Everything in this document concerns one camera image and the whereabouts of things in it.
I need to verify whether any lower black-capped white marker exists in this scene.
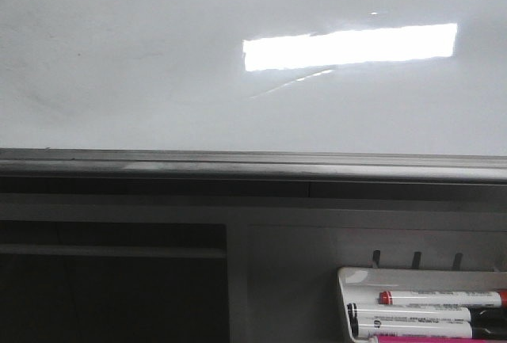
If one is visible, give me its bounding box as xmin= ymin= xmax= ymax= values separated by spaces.
xmin=350 ymin=318 xmax=506 ymax=340

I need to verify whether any white marker tray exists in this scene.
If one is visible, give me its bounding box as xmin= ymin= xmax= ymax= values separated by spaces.
xmin=337 ymin=268 xmax=506 ymax=342

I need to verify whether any red-capped white marker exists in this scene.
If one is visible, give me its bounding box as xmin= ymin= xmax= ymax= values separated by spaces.
xmin=379 ymin=290 xmax=506 ymax=308

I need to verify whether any white whiteboard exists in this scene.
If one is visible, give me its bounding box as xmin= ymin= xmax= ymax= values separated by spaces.
xmin=1 ymin=0 xmax=506 ymax=156

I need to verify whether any grey cabinet with shelf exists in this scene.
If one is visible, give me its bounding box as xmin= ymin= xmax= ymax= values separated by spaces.
xmin=1 ymin=177 xmax=506 ymax=342

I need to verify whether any grey whiteboard frame ledge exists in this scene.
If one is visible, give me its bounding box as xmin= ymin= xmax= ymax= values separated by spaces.
xmin=1 ymin=148 xmax=506 ymax=185

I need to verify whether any upper black-capped white marker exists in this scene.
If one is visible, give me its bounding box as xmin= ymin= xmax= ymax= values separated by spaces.
xmin=346 ymin=303 xmax=506 ymax=323

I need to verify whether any pink marker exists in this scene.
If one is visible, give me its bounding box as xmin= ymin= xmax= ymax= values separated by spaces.
xmin=368 ymin=335 xmax=506 ymax=343

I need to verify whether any black-capped white marker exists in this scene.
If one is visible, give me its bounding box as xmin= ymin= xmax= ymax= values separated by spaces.
xmin=350 ymin=318 xmax=506 ymax=340
xmin=346 ymin=303 xmax=506 ymax=323

